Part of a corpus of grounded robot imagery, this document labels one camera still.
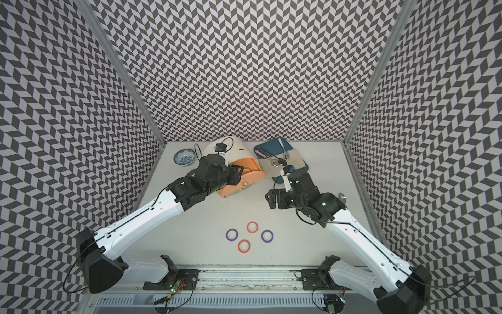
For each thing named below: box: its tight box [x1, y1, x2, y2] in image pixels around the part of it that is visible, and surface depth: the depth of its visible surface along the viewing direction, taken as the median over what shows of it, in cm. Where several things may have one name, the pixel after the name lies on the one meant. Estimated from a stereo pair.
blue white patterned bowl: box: [173, 148, 196, 167], surface depth 110 cm
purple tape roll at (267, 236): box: [260, 229, 274, 244], surface depth 85 cm
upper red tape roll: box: [246, 221, 259, 235], surface depth 88 cm
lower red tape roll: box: [237, 239, 251, 254], surface depth 82 cm
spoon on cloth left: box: [254, 149, 280, 168], surface depth 111 cm
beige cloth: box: [258, 147, 306, 178], surface depth 112 cm
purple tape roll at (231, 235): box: [225, 228, 239, 242], surface depth 86 cm
